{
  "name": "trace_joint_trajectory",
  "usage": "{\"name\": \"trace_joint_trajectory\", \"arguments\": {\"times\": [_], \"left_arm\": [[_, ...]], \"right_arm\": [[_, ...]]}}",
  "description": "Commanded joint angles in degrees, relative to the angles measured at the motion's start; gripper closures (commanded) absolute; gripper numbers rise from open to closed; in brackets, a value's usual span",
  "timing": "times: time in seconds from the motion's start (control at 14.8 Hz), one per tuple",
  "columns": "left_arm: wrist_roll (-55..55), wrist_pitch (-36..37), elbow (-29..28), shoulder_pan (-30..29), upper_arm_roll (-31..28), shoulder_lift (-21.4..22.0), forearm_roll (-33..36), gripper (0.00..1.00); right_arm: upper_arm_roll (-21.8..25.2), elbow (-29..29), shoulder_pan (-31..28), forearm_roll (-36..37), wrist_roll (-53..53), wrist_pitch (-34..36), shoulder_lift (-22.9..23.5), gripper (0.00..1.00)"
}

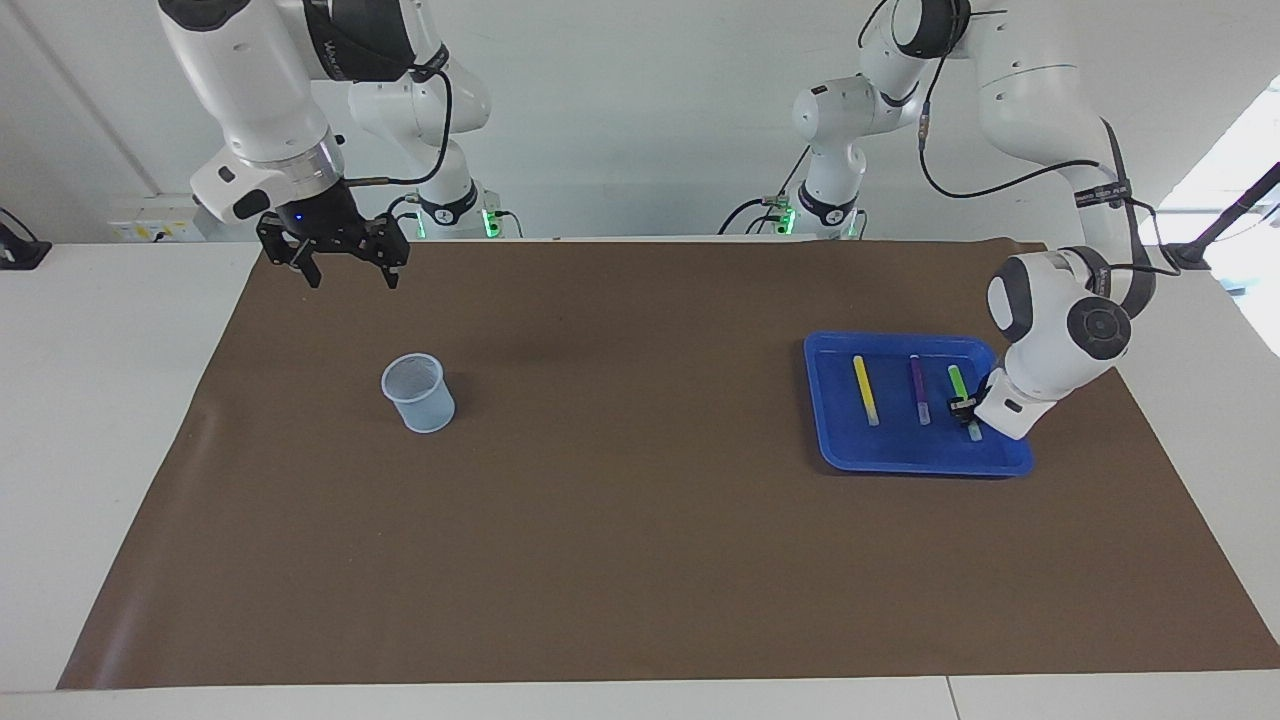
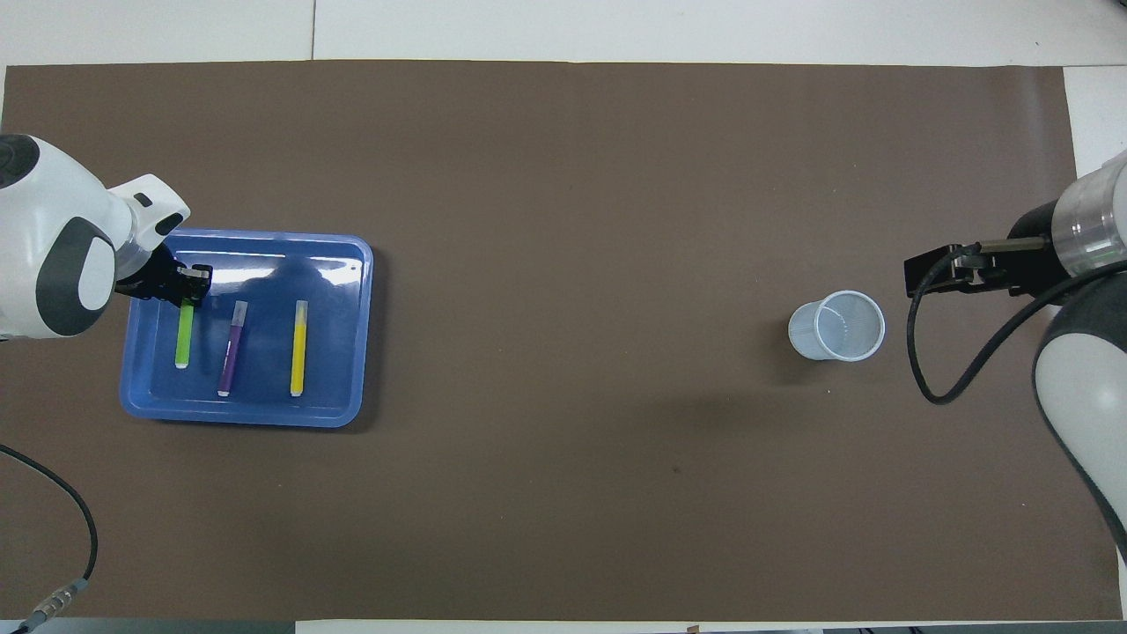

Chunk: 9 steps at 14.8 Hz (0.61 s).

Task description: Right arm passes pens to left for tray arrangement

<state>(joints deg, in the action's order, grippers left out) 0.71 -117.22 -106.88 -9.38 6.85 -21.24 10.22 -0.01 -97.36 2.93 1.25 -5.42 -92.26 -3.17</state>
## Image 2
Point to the translucent plastic cup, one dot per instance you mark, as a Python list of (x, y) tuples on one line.
[(845, 330)]

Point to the green marker pen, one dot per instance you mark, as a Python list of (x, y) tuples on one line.
[(185, 335)]

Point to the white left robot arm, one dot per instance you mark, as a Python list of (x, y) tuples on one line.
[(44, 220)]

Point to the blue plastic tray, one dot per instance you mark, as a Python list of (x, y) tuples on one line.
[(339, 352)]

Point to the brown table mat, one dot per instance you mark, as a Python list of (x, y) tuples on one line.
[(563, 220)]

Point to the purple marker pen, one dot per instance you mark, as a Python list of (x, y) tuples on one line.
[(233, 348)]

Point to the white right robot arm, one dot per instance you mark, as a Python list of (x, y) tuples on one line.
[(1087, 396)]

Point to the yellow marker pen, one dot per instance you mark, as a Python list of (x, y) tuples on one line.
[(299, 348)]

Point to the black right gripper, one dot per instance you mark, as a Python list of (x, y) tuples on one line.
[(1026, 264)]

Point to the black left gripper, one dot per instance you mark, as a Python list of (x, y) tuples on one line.
[(150, 277)]

